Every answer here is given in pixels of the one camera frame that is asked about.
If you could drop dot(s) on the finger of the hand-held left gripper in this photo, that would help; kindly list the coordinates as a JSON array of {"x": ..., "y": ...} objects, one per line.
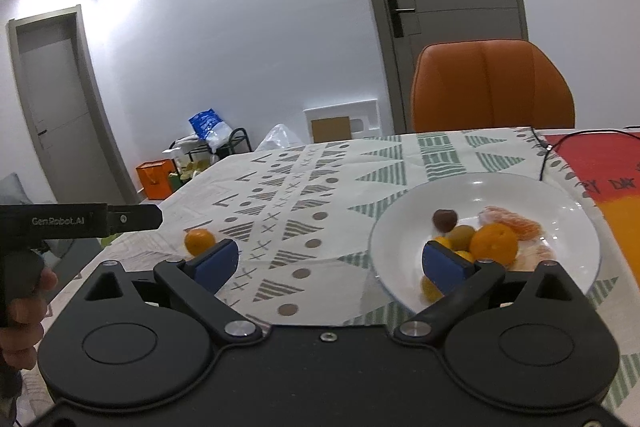
[{"x": 137, "y": 217}]

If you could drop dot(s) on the patterned tablecloth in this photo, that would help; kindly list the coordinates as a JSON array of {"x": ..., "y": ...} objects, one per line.
[{"x": 310, "y": 187}]

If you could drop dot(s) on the olive brown round fruit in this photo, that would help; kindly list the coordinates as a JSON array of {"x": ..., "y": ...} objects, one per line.
[{"x": 462, "y": 234}]

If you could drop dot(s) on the person's left hand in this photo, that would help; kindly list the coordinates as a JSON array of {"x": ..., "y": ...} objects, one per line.
[{"x": 22, "y": 342}]

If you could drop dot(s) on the large orange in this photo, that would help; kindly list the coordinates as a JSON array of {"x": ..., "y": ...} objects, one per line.
[{"x": 199, "y": 241}]

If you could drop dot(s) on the clear plastic bag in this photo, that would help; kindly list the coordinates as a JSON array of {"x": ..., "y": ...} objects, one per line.
[{"x": 277, "y": 138}]

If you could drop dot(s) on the orange leather chair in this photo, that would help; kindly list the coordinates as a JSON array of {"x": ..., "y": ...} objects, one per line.
[{"x": 492, "y": 87}]

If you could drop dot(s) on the small yellow-orange fruit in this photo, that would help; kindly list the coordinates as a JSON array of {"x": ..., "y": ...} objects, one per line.
[{"x": 462, "y": 256}]

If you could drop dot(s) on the white bowl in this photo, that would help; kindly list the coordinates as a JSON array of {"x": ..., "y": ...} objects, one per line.
[{"x": 400, "y": 227}]

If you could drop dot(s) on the orange box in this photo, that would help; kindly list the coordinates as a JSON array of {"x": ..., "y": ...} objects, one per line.
[{"x": 155, "y": 179}]

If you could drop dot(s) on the grey interior door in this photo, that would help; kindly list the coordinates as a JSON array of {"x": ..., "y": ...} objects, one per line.
[{"x": 55, "y": 107}]

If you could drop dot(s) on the small orange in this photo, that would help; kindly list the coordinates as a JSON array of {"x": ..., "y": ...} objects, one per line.
[{"x": 494, "y": 246}]

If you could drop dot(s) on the peeled citrus piece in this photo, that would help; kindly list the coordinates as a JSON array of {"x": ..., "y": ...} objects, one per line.
[
  {"x": 522, "y": 227},
  {"x": 537, "y": 254}
]

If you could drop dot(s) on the red table mat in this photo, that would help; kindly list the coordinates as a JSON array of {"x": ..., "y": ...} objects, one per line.
[{"x": 600, "y": 157}]

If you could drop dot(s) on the black shoe rack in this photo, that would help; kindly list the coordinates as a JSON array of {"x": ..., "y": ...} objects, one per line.
[{"x": 240, "y": 139}]

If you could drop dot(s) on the small brown fruit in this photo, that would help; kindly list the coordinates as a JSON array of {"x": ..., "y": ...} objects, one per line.
[{"x": 444, "y": 219}]

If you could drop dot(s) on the blue and white bag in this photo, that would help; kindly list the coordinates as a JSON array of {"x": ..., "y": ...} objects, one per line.
[{"x": 207, "y": 124}]

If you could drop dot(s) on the white framed board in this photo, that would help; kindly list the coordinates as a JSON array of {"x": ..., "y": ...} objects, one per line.
[{"x": 367, "y": 112}]

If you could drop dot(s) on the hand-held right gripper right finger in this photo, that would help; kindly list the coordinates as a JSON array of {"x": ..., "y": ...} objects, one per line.
[{"x": 445, "y": 269}]

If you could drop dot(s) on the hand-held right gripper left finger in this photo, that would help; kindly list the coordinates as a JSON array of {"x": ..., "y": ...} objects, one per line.
[{"x": 215, "y": 267}]

